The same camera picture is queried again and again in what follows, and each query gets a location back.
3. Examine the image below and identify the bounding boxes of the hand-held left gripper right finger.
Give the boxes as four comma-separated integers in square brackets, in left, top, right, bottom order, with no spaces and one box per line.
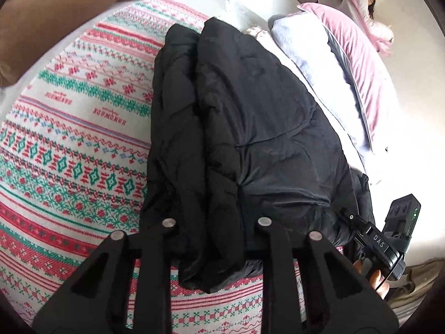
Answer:
[256,217,400,334]

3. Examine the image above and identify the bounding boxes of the brown cushion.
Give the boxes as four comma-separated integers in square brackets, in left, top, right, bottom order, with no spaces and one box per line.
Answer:
[0,0,156,88]

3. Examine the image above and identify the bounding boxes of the olive cloth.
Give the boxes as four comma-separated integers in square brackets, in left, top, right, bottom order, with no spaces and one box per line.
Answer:
[385,257,443,322]

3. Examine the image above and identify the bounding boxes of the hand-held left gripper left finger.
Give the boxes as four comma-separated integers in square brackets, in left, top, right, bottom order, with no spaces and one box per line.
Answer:
[31,217,182,334]

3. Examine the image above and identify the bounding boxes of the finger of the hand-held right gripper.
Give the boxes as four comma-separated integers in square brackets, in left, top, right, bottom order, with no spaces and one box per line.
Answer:
[338,207,366,232]

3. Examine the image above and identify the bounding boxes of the light blue fluffy blanket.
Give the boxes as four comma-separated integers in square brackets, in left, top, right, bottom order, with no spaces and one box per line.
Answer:
[270,14,373,154]

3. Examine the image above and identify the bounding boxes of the printed patterned blanket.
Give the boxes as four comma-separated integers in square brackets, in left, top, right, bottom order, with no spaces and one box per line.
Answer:
[0,0,310,334]

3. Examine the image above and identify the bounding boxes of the pink blanket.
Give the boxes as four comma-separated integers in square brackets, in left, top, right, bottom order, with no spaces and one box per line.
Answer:
[298,0,395,154]

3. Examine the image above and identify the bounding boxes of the black puffer jacket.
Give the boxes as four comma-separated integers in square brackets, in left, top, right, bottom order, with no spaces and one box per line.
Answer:
[139,17,374,294]

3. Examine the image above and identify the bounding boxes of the person's right hand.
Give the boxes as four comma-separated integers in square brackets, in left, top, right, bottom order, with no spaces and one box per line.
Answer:
[352,257,393,300]

